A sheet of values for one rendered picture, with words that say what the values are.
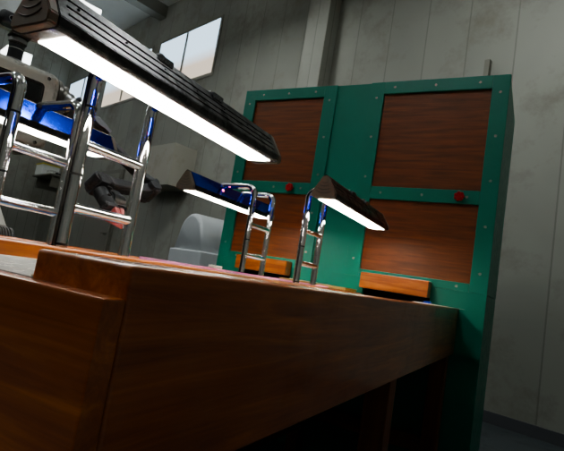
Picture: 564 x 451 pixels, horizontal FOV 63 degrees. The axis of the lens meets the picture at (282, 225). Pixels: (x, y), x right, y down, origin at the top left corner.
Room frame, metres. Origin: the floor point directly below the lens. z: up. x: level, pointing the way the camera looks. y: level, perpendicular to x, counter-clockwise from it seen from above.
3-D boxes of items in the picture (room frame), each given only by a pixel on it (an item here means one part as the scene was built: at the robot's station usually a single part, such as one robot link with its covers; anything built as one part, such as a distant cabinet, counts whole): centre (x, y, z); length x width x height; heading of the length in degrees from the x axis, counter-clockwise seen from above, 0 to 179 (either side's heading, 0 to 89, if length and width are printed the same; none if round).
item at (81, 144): (0.87, 0.29, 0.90); 0.20 x 0.19 x 0.45; 151
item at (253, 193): (1.92, 0.16, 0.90); 0.20 x 0.19 x 0.45; 151
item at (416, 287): (2.04, -0.53, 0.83); 0.30 x 0.06 x 0.07; 61
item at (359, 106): (2.46, -0.41, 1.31); 1.36 x 0.55 x 0.95; 61
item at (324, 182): (1.69, -0.26, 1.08); 0.62 x 0.08 x 0.07; 151
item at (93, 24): (0.84, 0.21, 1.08); 0.62 x 0.08 x 0.07; 151
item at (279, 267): (2.37, 0.06, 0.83); 0.30 x 0.06 x 0.07; 61
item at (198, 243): (5.12, 0.77, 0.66); 0.67 x 0.60 x 1.31; 45
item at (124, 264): (1.17, -0.28, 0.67); 1.81 x 0.12 x 0.19; 151
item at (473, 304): (2.46, -0.41, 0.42); 1.36 x 0.55 x 0.84; 61
